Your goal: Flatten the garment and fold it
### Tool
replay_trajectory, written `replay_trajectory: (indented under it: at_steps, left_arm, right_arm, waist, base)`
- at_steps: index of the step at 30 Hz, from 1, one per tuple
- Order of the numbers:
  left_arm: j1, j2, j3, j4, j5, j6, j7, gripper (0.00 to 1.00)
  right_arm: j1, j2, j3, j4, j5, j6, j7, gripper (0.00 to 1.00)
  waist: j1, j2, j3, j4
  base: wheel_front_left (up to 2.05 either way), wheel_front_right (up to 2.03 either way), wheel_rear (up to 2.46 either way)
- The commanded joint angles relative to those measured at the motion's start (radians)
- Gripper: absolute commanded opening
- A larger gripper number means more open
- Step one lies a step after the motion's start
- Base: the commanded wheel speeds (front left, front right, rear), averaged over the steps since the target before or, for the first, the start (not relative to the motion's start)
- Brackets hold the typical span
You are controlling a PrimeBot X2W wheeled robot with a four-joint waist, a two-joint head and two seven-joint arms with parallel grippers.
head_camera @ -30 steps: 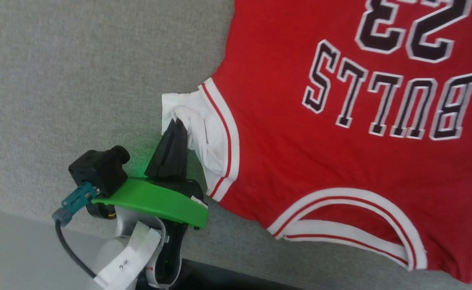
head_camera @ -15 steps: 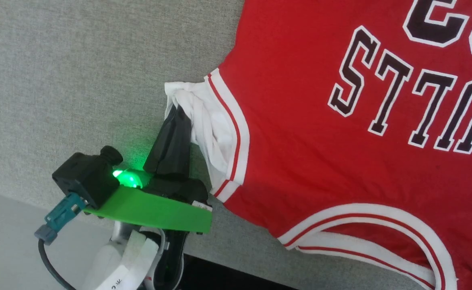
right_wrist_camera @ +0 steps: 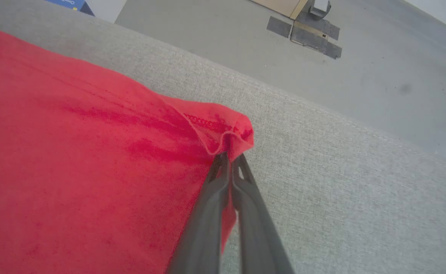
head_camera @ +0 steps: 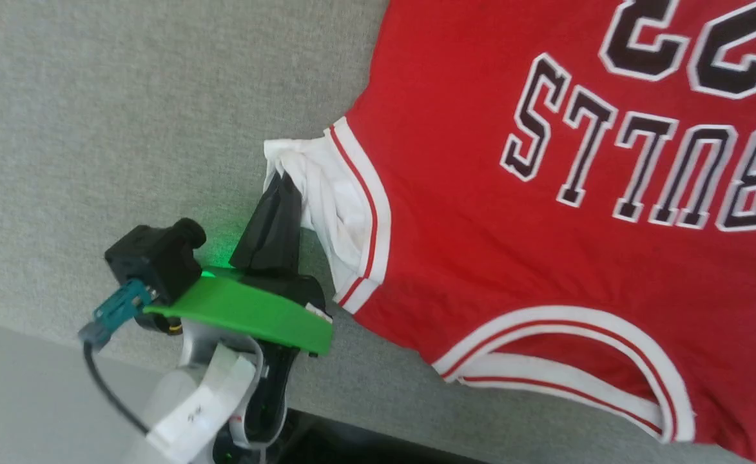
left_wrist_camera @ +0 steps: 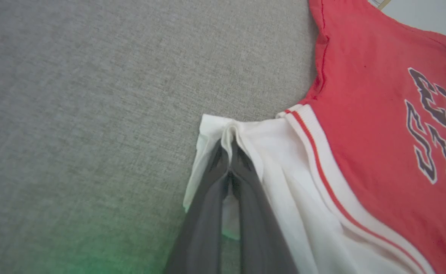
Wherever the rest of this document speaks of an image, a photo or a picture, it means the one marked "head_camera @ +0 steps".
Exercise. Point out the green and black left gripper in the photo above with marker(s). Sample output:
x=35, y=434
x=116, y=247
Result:
x=249, y=309

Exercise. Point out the red Bulls basketball jersey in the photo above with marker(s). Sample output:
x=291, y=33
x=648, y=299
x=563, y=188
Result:
x=545, y=270

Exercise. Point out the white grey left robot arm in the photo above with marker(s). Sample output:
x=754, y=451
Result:
x=191, y=361

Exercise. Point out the white label tape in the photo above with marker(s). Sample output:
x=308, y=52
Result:
x=203, y=406

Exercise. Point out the grey fabric sofa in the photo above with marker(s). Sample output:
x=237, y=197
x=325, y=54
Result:
x=126, y=116

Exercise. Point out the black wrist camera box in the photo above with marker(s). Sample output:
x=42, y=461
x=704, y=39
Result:
x=155, y=258

